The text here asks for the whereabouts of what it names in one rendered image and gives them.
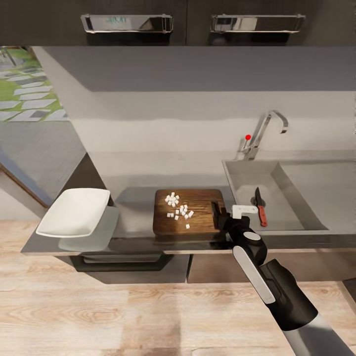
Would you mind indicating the parer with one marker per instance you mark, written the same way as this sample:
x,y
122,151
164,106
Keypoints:
x,y
259,205

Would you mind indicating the dishwasher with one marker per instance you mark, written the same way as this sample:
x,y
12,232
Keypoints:
x,y
130,269

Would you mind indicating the bowl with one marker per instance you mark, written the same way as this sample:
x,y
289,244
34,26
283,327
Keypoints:
x,y
76,213

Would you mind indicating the fixed window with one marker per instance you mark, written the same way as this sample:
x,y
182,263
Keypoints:
x,y
39,146

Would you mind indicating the cutting board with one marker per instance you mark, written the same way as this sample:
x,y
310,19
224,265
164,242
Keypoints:
x,y
197,200

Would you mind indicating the cabinet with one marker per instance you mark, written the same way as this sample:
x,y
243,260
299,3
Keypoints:
x,y
190,23

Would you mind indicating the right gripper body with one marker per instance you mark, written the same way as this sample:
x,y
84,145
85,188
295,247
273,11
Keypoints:
x,y
227,222

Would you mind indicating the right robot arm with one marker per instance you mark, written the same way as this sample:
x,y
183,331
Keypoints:
x,y
305,329

